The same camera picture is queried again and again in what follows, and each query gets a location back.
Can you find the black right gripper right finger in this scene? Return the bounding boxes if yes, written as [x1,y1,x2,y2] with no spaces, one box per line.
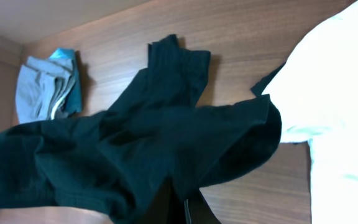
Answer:
[184,190,221,224]

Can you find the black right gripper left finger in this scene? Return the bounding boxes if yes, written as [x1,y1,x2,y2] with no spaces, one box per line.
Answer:
[136,179,173,224]

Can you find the black shorts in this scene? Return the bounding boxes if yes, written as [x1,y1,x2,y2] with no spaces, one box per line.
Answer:
[0,34,282,223]

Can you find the black garment under t-shirt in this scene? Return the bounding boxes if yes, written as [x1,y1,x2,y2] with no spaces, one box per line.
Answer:
[250,63,285,96]

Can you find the folded blue garment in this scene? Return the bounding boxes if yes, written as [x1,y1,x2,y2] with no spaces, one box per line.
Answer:
[49,48,83,115]

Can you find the folded grey shorts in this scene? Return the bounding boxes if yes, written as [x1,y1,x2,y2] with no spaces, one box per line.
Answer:
[15,56,76,124]

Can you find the white Puma t-shirt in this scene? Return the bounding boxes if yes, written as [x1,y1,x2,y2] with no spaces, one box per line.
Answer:
[265,1,358,224]

